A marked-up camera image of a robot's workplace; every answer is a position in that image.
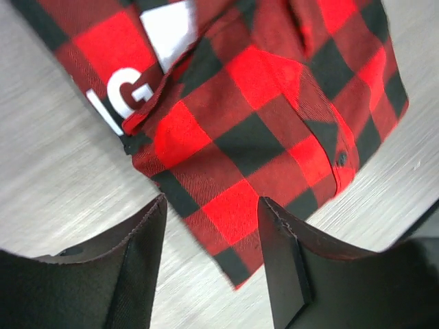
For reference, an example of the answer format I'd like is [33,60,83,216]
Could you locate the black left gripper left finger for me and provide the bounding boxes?
[1,195,167,328]

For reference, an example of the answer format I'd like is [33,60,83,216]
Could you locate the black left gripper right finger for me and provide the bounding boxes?
[258,197,438,328]

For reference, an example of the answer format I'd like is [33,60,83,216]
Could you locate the red black plaid shirt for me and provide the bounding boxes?
[13,1,408,287]

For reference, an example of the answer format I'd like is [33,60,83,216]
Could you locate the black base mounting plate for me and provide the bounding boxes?
[397,200,438,243]

